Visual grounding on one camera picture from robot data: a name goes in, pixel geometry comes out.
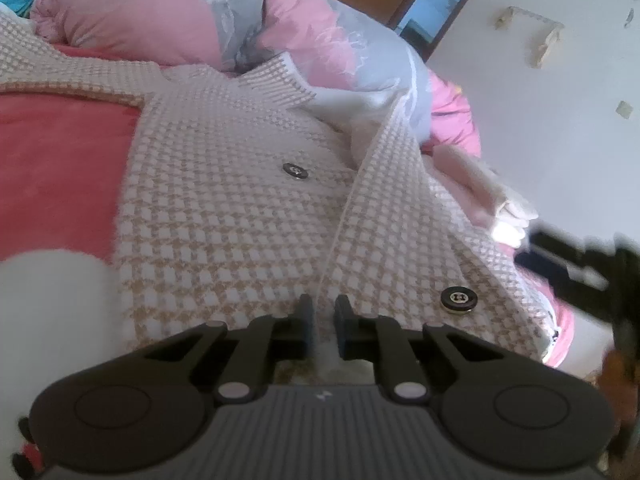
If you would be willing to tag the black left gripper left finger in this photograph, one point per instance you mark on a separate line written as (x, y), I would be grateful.
(259, 348)

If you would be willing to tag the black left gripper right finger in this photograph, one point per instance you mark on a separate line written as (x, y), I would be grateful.
(381, 341)

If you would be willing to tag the beige white houndstooth coat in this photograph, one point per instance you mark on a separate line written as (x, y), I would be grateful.
(209, 226)

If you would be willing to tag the black coat button lower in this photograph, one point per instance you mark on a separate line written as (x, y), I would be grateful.
(458, 299)

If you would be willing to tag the black coat button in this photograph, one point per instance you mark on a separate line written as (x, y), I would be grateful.
(458, 299)
(295, 171)

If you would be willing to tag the folded cream blanket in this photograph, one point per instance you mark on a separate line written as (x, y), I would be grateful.
(488, 203)

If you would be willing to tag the black coat button upper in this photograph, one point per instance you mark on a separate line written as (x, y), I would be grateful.
(295, 171)

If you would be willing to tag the red pink bed sheet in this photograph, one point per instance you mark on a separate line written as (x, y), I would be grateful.
(63, 158)

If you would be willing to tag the pink grey floral duvet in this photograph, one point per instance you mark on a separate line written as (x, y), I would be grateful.
(331, 44)

